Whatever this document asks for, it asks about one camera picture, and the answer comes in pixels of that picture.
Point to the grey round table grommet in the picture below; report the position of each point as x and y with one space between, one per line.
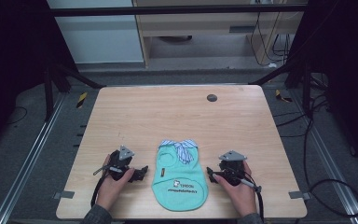
212 98

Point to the aluminium floor rail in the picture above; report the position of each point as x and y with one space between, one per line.
329 155
28 161

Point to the person's left hand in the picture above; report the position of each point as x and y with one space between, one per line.
113 186

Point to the black horizontal frame bar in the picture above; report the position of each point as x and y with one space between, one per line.
167 10

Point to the grey metal table bracket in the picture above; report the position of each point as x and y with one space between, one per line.
299 195
63 194

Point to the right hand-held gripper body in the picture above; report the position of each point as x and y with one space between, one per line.
231 166

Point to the person's right hand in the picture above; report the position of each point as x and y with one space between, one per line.
237 196

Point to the wooden desk in background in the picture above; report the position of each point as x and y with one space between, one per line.
199 21

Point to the mint green pet shirt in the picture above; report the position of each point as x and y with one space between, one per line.
179 177

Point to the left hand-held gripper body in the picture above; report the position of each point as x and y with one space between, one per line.
119 161

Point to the black metal stand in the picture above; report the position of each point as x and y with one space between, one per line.
295 77
59 84

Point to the yellow black hazard tape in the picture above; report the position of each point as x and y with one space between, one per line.
282 96
81 100

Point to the white cabinet panel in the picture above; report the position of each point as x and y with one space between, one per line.
99 37

